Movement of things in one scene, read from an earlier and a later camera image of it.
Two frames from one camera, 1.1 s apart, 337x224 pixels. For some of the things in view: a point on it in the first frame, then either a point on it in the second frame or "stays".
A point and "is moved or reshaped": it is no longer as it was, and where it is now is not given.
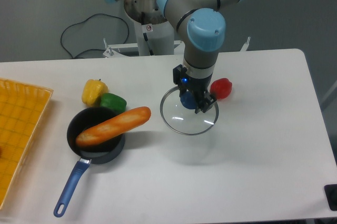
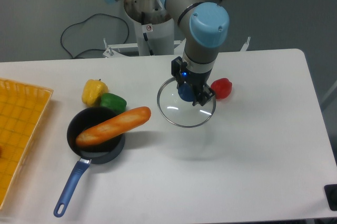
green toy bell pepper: [114, 101] stays
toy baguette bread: [112, 126] stays
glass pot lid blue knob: [185, 121] is moved or reshaped
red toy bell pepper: [220, 88] stays
